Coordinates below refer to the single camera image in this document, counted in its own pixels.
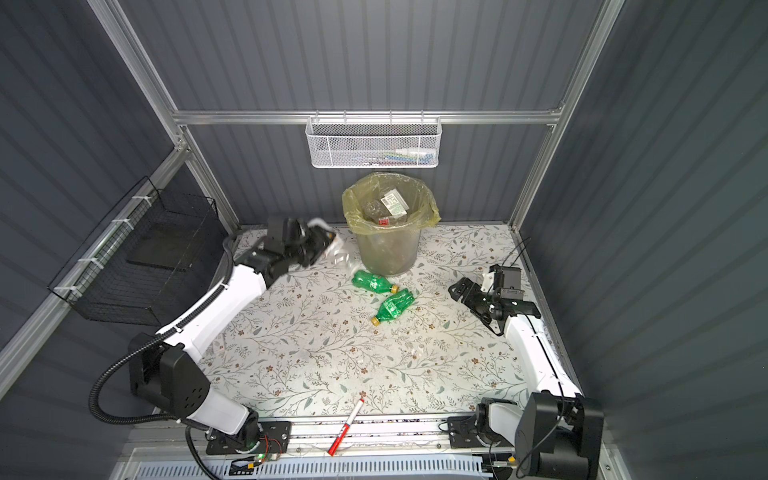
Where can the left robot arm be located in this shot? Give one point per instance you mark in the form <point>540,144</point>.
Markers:
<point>168,375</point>

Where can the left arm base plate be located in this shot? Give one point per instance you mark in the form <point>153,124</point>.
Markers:
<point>255,437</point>

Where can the white bottle in basket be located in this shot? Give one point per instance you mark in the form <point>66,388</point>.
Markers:
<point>416,154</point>

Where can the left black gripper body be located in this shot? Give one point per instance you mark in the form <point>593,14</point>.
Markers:
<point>308,250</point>

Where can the green bottle near bin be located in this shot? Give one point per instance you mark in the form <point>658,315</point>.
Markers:
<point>373,283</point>

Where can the clear bottle red label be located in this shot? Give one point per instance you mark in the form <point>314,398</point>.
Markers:
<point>378,214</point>

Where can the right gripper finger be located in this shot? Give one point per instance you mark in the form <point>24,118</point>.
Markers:
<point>465,288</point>
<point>480,306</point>

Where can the white wire wall basket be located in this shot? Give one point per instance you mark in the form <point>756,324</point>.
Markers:
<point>370,145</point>

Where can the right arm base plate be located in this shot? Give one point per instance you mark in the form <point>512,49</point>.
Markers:
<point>468,432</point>

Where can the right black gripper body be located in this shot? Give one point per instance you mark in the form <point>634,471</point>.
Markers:
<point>487,301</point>

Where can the red white marker pen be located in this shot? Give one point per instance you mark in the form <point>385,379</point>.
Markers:
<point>345,427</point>

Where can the clear bottle green white label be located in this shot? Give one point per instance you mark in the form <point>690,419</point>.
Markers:
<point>395,203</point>

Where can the white bottle yellow V label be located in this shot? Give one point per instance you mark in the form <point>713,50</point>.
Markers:
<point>336,252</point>

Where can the mesh bin with yellow bag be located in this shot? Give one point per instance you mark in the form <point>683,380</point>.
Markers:
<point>389,250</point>

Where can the black wire wall basket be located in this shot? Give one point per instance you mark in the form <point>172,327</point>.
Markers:
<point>150,265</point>

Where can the green bottle yellow cap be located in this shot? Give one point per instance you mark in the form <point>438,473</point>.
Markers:
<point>393,307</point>

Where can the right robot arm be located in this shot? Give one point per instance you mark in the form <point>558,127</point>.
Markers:
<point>557,433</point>

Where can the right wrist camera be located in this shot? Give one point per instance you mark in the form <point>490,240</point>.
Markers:
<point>503,282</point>

